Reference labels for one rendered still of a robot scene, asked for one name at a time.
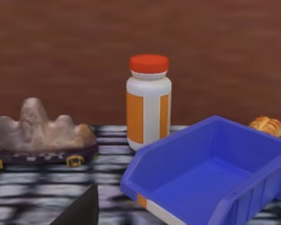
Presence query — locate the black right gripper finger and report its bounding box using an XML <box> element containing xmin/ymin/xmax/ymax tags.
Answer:
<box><xmin>50</xmin><ymin>184</ymin><xmax>99</xmax><ymax>225</ymax></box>

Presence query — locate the rockery ornament on dark base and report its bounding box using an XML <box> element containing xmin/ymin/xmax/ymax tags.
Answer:
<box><xmin>0</xmin><ymin>97</ymin><xmax>99</xmax><ymax>170</ymax></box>

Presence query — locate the white bottle with red cap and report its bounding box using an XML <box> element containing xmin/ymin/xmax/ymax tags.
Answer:
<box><xmin>126</xmin><ymin>54</ymin><xmax>172</xmax><ymax>151</ymax></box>

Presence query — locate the blue plastic storage bin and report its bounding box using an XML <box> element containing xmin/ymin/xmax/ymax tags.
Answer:
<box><xmin>119</xmin><ymin>115</ymin><xmax>281</xmax><ymax>225</ymax></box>

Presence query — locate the golden bread roll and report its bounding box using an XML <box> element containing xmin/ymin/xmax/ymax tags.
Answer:
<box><xmin>249</xmin><ymin>116</ymin><xmax>281</xmax><ymax>137</ymax></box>

